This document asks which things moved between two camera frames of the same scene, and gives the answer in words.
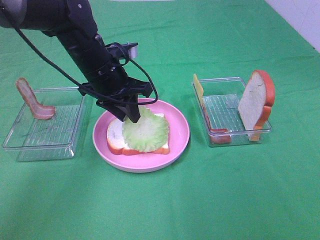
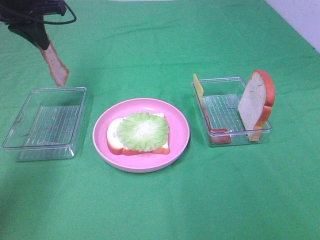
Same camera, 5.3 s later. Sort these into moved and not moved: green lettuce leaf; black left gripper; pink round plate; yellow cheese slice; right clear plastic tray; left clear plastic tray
Moved: black left gripper; green lettuce leaf
Not moved: pink round plate; yellow cheese slice; right clear plastic tray; left clear plastic tray
